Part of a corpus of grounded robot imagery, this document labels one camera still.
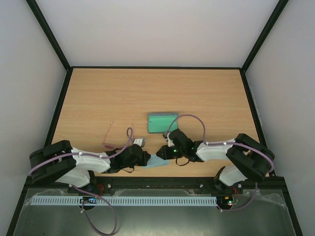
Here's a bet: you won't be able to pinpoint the light blue cleaning cloth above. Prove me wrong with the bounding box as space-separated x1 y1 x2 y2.
143 154 170 169

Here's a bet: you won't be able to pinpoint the blue-grey glasses case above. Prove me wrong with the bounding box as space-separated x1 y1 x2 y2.
147 112 178 134

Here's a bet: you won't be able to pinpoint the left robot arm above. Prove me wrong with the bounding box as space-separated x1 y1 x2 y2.
29 140 151 188

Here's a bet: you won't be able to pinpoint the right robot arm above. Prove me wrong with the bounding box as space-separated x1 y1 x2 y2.
157 129 275 193

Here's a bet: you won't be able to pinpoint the pink sunglasses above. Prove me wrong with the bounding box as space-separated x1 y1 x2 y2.
102 121 134 150

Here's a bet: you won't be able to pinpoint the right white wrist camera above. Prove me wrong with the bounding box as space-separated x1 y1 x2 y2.
163 132 174 147

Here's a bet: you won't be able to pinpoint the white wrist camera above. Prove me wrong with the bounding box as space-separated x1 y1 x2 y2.
133 138 145 148
163 132 174 147

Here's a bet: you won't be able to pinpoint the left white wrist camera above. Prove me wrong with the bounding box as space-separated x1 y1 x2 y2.
133 138 145 148

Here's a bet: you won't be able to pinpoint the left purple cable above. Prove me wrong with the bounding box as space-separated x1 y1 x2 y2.
28 126 135 234

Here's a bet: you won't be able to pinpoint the purple cable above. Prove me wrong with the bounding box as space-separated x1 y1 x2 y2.
28 126 135 234
162 114 275 213

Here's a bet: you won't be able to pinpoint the light blue slotted cable duct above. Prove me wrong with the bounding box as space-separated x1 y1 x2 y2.
30 196 217 207

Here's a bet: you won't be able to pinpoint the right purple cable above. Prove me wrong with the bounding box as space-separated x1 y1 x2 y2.
162 114 275 213

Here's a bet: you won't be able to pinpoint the black aluminium frame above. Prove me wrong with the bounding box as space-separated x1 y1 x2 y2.
6 0 303 236

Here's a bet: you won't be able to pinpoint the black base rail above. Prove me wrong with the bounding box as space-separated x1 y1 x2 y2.
23 176 288 196

